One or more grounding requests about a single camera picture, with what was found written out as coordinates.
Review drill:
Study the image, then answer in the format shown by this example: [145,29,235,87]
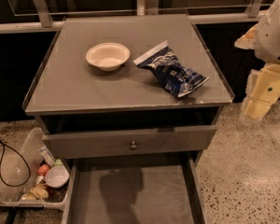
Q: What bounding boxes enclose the blue chip bag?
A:
[133,41,208,98]

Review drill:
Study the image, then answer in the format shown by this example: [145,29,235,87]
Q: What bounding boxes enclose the clear plastic bin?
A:
[0,128,69,210]

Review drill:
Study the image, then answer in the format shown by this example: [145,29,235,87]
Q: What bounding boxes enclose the round metal drawer knob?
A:
[130,141,138,150]

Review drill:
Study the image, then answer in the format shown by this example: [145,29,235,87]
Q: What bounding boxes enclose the white tube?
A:
[37,147,55,167]

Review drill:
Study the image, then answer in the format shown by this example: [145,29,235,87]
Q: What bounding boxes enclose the red round fruit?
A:
[37,164,50,176]

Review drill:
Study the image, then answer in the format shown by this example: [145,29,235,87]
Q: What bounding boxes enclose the metal railing frame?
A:
[0,0,274,34]

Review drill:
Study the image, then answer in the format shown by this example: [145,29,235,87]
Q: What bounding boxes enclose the yellow crumpled item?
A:
[21,184,49,201]

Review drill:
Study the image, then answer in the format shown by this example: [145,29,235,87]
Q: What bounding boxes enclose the grey top drawer front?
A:
[43,125,217,159]

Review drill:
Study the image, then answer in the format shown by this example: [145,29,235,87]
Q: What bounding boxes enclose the grey drawer cabinet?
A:
[21,13,235,224]

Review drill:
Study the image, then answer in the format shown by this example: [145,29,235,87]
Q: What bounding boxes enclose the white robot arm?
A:
[234,0,280,125]

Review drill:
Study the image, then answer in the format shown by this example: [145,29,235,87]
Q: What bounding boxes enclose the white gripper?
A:
[234,3,280,125]

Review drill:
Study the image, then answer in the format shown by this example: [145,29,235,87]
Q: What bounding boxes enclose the white paper bowl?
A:
[86,42,130,72]

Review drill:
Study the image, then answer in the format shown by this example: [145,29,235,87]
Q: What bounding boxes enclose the open grey middle drawer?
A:
[62,157,210,224]

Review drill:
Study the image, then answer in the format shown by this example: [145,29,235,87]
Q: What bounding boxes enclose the small white bowl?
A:
[45,166,69,189]

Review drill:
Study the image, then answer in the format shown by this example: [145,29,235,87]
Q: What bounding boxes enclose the black cable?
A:
[0,132,32,188]

